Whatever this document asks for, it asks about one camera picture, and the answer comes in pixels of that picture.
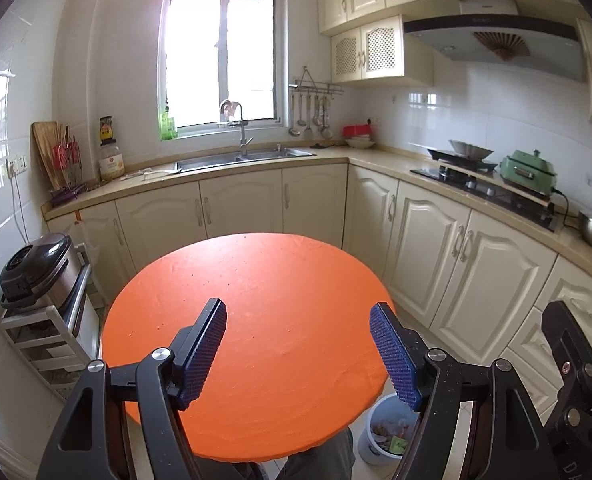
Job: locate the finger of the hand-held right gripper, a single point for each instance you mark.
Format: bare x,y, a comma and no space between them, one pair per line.
576,355

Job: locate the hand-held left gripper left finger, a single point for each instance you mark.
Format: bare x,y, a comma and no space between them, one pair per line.
203,355

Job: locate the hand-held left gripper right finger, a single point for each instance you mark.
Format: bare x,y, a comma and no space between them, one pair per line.
396,355

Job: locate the green snack wrapper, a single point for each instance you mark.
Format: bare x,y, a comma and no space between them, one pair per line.
398,444

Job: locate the light blue plastic bin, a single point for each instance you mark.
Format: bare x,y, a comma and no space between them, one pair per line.
368,447

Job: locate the orange round table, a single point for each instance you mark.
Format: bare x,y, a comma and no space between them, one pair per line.
276,310

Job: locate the white metal storage rack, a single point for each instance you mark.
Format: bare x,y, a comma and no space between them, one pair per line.
51,345

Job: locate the cream base kitchen cabinets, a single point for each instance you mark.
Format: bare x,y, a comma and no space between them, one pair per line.
241,205

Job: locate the green electric cooker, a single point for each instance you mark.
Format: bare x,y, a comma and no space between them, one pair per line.
528,170

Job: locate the black gas stove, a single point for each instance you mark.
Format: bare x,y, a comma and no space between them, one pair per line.
491,194

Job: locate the white spoon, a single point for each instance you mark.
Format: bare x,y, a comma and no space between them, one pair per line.
161,172

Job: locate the dark steel rice cooker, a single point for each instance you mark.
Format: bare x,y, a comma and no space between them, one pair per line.
36,265

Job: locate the steel double sink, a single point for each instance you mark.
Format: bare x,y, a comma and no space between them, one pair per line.
206,162

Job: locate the light wooden board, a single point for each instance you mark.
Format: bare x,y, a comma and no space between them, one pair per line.
476,172

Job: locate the dark purple tray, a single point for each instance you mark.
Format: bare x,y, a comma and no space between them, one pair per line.
68,194

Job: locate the glass jar white label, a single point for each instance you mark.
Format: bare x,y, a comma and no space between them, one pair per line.
112,165

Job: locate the steel wok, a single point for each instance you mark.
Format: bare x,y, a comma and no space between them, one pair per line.
471,150

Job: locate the stacked white bowls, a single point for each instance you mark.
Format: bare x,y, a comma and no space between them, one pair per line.
361,142

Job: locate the steel kitchen faucet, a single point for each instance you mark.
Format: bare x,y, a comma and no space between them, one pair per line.
242,135

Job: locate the red lidded container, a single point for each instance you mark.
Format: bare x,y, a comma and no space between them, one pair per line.
358,131

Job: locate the green dish soap bottle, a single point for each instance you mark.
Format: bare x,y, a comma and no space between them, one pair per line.
167,127

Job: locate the hanging steel skimmer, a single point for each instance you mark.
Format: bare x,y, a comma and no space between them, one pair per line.
326,131

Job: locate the red utensil holder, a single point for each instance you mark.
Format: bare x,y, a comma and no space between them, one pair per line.
68,157

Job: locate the hanging steel slotted spatula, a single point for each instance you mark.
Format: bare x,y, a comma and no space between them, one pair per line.
309,129

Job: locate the hanging steel ladle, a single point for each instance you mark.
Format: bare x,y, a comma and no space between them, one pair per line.
294,129

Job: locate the yellow black bottle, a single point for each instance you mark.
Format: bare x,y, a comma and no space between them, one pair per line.
107,130

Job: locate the hanging small steel spoon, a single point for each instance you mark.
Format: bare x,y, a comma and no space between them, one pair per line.
316,115

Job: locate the wooden cutting board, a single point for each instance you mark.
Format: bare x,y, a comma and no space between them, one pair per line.
43,145

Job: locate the brown folding fan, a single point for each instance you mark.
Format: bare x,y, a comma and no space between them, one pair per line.
501,47

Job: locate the kitchen window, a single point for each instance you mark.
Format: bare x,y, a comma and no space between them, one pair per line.
196,55

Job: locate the grey range hood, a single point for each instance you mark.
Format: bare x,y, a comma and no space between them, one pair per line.
451,45

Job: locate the steel wall utensil rack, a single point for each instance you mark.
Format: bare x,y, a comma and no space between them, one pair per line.
316,89

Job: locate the cream double lattice wall cabinet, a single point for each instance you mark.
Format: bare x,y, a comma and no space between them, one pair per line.
381,52

